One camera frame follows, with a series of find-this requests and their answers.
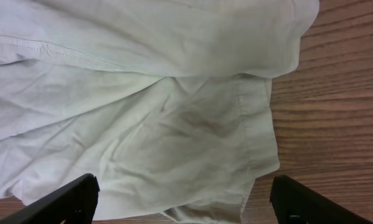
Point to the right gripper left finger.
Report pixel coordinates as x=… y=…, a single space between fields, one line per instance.
x=74 y=203

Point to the beige khaki shorts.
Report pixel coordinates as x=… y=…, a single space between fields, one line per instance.
x=167 y=103

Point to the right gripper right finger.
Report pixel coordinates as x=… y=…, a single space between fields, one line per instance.
x=294 y=203

